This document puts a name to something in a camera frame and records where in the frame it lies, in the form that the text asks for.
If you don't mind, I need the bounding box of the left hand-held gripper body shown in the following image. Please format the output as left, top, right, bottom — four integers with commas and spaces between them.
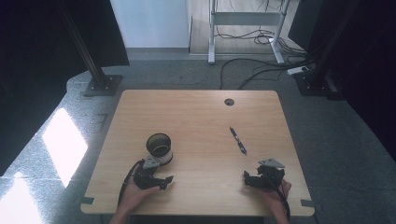
133, 156, 162, 190

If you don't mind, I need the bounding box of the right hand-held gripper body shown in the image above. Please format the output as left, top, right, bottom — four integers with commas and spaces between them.
256, 158, 286, 189

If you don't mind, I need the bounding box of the person's left hand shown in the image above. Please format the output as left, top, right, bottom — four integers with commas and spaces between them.
119, 178, 162, 214

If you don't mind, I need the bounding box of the person's right hand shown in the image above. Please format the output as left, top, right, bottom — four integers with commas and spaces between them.
261, 179, 293, 214

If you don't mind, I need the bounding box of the black and white pen holder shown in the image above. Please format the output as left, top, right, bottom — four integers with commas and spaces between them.
145, 133, 174, 167

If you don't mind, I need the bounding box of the blue pen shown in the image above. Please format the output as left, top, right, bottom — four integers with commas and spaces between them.
229, 126, 248, 157

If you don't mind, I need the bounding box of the black metal stand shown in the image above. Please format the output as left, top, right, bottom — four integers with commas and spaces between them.
293, 0, 362, 101
59, 0, 123, 98

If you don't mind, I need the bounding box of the white power strip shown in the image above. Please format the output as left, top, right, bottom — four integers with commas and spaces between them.
286, 65, 310, 77

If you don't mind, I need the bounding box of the dark curtain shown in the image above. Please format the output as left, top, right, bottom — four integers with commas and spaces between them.
0, 0, 131, 177
287, 0, 396, 163

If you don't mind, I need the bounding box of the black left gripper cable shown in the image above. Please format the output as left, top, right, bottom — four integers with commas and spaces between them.
117, 159, 147, 207

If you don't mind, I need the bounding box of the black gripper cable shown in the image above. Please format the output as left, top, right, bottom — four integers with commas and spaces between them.
262, 174, 292, 222
117, 159, 147, 207

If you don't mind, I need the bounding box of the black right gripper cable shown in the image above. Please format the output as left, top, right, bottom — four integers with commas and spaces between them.
262, 174, 292, 222

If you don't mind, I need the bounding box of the black floor cable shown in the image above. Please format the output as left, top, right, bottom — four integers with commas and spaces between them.
219, 57, 307, 91
236, 63, 295, 91

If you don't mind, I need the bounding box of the bundle of black floor cables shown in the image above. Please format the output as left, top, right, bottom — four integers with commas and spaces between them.
215, 27, 309, 59

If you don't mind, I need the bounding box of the white desk frame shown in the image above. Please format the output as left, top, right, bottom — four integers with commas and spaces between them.
207, 0, 292, 65

